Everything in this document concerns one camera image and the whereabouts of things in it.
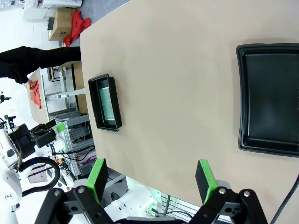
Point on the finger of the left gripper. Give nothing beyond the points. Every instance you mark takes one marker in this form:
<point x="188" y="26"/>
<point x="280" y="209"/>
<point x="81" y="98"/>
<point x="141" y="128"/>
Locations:
<point x="45" y="140"/>
<point x="58" y="128"/>

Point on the person's black sleeve arm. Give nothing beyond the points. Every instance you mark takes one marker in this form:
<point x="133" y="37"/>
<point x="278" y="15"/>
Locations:
<point x="35" y="58"/>

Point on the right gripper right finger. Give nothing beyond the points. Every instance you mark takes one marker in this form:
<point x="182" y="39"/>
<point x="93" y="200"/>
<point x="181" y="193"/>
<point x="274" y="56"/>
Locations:
<point x="208" y="184"/>

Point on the bare bystander hand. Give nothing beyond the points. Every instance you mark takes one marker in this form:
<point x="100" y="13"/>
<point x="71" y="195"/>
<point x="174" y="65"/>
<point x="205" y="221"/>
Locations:
<point x="30" y="84"/>

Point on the white robot base green lights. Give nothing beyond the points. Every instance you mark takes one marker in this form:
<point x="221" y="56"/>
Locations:
<point x="133" y="200"/>

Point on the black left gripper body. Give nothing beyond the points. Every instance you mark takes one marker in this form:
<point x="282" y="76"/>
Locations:
<point x="23" y="142"/>

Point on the black plastic ESD tray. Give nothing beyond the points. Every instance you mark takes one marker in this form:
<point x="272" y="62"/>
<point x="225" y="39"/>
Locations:
<point x="268" y="100"/>
<point x="116" y="105"/>

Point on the large cardboard box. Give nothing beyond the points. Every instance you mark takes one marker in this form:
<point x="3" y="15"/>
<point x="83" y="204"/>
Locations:
<point x="60" y="23"/>

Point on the small red cloth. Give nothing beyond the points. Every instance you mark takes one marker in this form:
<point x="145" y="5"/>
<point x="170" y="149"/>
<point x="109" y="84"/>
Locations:
<point x="36" y="95"/>

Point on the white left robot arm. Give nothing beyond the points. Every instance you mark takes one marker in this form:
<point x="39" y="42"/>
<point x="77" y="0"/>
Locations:
<point x="7" y="177"/>

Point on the red cloth heap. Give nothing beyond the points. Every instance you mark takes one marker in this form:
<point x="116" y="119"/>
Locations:
<point x="78" y="25"/>

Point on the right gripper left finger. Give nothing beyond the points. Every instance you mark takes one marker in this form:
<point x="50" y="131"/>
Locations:
<point x="97" y="179"/>

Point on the aluminium profile frame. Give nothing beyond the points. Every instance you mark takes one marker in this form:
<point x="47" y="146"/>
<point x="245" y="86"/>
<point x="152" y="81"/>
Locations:
<point x="70" y="130"/>

